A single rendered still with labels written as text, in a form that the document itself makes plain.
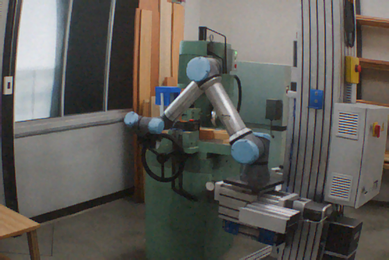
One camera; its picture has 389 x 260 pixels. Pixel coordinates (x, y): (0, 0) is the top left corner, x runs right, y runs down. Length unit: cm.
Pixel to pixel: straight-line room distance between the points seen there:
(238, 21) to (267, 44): 47
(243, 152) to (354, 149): 53
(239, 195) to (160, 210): 86
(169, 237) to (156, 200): 27
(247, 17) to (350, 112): 344
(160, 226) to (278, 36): 289
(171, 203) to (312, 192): 106
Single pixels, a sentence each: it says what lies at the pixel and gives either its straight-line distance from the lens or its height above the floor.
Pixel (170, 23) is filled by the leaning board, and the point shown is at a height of 181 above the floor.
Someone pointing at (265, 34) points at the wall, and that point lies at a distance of 513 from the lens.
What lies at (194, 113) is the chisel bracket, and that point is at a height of 104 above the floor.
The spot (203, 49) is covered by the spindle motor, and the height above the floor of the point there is 146.
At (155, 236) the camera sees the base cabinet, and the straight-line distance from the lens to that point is 300.
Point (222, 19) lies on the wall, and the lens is 537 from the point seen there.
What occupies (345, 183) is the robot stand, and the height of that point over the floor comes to 87.
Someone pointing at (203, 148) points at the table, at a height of 86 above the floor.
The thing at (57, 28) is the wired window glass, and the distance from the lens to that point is 368.
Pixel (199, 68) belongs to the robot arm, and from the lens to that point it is 201.
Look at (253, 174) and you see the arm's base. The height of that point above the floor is 86.
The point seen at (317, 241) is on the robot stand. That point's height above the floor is 53.
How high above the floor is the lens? 134
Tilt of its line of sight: 8 degrees down
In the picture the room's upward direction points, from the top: 3 degrees clockwise
